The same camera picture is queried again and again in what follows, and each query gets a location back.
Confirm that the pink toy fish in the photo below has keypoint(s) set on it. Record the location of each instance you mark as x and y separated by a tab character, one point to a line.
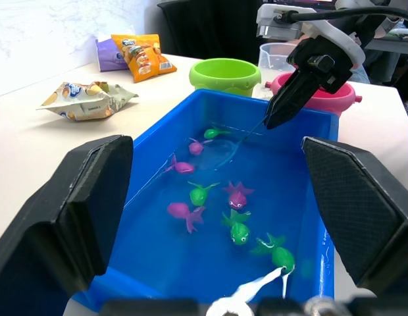
177	210
195	148
184	168
237	197

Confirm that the orange chip bag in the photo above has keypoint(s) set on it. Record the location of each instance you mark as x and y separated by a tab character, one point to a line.
143	56

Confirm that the green plastic bucket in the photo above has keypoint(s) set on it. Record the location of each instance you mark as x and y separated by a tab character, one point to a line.
223	77

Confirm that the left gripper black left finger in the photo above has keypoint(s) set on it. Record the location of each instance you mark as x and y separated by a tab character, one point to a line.
42	237

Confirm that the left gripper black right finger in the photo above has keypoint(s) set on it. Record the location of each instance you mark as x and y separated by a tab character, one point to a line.
358	204

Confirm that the blue fish net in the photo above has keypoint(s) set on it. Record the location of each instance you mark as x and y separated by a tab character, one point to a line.
235	152

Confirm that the clear plastic measuring cup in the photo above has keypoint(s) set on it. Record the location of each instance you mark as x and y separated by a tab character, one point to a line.
273	56

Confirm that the blue plastic tub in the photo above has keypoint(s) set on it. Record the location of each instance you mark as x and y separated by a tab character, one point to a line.
197	260

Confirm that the black chair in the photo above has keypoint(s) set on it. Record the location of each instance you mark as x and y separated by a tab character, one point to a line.
210	26

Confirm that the purple snack bag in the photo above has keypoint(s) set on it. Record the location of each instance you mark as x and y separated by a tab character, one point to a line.
107	57

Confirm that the green toy fish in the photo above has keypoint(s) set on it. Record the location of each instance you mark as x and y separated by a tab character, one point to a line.
238	232
196	195
283	256
210	133

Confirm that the cream chip bag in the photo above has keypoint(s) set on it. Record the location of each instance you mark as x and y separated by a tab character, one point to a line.
89	102

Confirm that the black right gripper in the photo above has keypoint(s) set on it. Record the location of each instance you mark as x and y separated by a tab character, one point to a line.
317	57

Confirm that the pink plastic bucket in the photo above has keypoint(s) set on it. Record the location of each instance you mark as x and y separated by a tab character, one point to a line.
329	97

